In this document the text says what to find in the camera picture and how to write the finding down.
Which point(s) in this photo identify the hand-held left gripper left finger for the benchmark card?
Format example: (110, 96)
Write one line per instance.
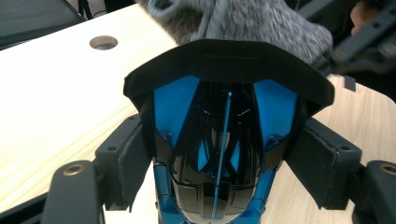
(127, 161)

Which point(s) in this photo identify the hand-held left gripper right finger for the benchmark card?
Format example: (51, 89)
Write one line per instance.
(323, 165)

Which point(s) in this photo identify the grey fuzzy pouch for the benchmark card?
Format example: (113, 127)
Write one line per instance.
(264, 25)

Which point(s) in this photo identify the blue toy car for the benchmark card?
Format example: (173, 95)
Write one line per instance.
(227, 62)

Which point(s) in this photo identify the grey tape piece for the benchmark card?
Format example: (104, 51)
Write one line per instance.
(350, 83)

